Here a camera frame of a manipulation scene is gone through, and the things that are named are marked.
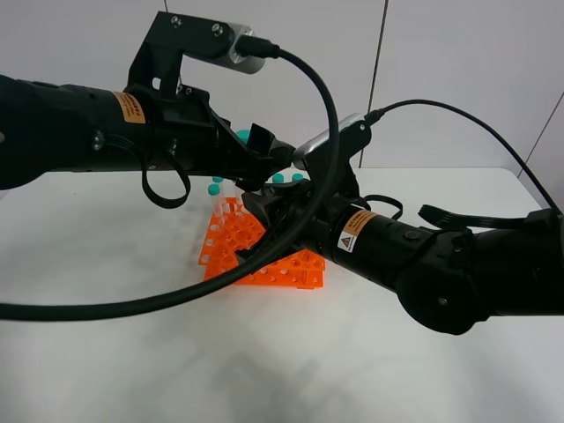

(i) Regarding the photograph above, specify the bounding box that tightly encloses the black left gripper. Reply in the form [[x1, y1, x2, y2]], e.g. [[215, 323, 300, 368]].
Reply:
[[143, 85, 295, 192]]

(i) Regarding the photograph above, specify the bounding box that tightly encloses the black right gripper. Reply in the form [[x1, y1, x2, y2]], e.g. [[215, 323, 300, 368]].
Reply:
[[235, 163, 366, 264]]

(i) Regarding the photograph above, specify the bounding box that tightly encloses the test tube green cap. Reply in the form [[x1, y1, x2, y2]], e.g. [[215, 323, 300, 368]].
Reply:
[[236, 130, 250, 145]]

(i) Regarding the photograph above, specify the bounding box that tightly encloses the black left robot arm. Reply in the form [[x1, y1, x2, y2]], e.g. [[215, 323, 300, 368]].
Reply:
[[1, 77, 294, 189]]

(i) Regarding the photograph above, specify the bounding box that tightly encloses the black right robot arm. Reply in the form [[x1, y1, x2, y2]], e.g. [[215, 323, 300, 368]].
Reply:
[[284, 167, 563, 335]]

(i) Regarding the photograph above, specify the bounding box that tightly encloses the orange test tube rack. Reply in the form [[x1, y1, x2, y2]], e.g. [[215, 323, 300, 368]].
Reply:
[[197, 197, 328, 291]]

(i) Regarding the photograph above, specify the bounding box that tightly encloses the front left racked tube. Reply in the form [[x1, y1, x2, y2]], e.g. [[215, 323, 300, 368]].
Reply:
[[207, 183, 226, 226]]

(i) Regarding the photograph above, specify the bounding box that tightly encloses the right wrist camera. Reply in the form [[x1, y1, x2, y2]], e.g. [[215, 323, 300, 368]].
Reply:
[[293, 113, 365, 170]]

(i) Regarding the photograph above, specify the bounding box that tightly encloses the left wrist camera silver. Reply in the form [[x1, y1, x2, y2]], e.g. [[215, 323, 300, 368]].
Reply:
[[127, 11, 281, 92]]

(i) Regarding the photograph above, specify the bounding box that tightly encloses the left camera black cable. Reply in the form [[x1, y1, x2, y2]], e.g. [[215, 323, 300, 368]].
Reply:
[[0, 37, 340, 323]]

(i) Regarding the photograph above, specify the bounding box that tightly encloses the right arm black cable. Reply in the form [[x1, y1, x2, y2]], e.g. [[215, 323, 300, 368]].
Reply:
[[367, 99, 560, 211]]

